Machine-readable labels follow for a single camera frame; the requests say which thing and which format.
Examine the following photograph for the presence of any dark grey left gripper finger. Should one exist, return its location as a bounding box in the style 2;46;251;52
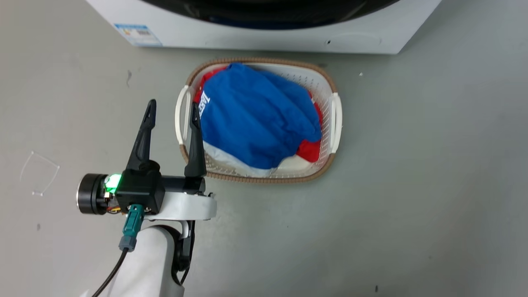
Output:
125;99;161;173
184;103;207;179

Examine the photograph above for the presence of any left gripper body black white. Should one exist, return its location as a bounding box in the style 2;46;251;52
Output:
76;173;217;222

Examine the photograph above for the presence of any black glass washing machine door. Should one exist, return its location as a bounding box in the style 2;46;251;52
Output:
140;0;401;30

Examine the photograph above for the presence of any white washing machine body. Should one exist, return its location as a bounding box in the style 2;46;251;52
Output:
85;0;443;55

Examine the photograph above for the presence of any blue garment white print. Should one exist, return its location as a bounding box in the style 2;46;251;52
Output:
199;63;322;170

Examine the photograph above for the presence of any thin white thread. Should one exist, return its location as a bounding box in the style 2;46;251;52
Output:
19;151;61;197

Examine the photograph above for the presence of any blue white energy label sticker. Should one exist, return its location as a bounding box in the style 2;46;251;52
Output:
114;24;163;47

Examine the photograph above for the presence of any red garment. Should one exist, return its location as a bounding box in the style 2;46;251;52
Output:
193;66;323;163

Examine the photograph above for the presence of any white laundry basket brown rim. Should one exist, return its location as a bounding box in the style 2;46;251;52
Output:
174;58;343;184

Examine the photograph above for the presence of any black cable along arm joint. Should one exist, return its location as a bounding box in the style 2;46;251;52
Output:
177;221;196;286

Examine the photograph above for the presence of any teal cable connector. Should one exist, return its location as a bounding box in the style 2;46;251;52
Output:
119;204;145;252

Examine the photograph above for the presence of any thin black camera cable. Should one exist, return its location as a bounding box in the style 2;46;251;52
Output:
91;247;129;297

